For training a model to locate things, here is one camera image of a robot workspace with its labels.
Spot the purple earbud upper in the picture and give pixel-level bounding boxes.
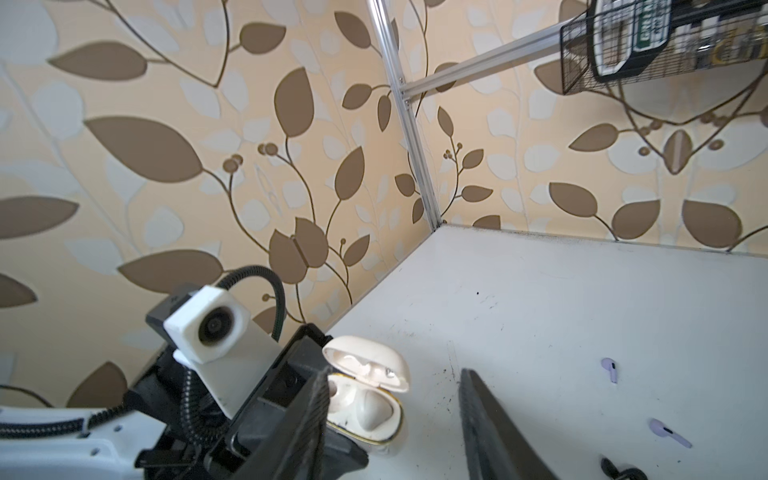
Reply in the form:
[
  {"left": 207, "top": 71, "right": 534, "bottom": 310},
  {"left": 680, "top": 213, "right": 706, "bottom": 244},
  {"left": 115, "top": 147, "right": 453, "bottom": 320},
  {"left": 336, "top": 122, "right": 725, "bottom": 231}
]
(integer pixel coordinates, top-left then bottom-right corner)
[{"left": 600, "top": 358, "right": 618, "bottom": 384}]

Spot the purple earbud lower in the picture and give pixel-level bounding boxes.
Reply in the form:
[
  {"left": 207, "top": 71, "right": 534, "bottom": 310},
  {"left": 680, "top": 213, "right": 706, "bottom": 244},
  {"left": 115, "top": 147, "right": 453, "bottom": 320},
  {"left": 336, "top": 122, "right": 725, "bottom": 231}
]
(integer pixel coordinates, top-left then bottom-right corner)
[{"left": 648, "top": 419, "right": 693, "bottom": 449}]

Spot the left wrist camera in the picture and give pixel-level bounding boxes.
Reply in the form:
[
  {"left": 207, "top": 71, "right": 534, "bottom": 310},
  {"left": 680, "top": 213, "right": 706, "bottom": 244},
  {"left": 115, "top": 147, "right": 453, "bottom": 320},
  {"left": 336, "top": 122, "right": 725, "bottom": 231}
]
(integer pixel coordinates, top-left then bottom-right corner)
[{"left": 146, "top": 285, "right": 281, "bottom": 419}]

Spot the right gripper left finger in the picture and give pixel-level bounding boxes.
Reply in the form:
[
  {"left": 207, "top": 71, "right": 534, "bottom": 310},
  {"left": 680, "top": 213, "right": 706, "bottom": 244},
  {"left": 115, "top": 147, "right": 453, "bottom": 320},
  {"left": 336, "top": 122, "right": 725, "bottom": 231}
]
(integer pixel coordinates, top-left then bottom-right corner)
[{"left": 232, "top": 368, "right": 330, "bottom": 479}]

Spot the black wire basket back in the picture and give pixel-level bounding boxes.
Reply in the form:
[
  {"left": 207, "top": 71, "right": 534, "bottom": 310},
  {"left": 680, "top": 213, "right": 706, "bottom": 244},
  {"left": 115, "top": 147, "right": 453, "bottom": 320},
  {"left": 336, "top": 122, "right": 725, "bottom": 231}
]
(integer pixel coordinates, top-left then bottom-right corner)
[{"left": 559, "top": 1, "right": 767, "bottom": 95}]

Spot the purple earbud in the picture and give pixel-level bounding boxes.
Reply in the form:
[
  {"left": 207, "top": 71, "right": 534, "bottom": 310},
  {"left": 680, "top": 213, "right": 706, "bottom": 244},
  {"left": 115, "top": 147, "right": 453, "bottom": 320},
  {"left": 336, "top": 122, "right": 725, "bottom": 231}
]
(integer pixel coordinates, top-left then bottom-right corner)
[
  {"left": 648, "top": 419, "right": 693, "bottom": 449},
  {"left": 600, "top": 358, "right": 618, "bottom": 384}
]

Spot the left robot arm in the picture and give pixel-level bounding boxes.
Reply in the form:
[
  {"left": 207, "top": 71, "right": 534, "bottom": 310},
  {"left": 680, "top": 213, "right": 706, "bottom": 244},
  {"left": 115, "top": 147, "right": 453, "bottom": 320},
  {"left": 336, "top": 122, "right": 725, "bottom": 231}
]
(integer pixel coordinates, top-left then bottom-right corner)
[{"left": 1, "top": 325, "right": 369, "bottom": 479}]

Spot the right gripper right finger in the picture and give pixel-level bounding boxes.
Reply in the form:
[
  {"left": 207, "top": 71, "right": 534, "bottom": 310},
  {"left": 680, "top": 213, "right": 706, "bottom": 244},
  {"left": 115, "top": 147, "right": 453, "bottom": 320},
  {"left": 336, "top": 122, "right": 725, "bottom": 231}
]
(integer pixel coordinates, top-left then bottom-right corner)
[{"left": 459, "top": 369, "right": 556, "bottom": 479}]

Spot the black earbud pair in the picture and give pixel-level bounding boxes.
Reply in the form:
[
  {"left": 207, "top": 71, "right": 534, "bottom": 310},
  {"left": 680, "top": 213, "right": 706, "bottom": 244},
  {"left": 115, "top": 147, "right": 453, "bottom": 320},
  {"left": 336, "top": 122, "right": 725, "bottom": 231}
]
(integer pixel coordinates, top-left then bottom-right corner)
[{"left": 600, "top": 457, "right": 648, "bottom": 480}]

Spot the white earbud charging case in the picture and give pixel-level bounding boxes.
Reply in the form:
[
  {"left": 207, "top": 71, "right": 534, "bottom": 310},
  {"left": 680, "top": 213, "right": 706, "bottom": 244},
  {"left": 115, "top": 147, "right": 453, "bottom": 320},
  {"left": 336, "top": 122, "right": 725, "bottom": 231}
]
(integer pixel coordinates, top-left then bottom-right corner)
[{"left": 322, "top": 335, "right": 411, "bottom": 451}]

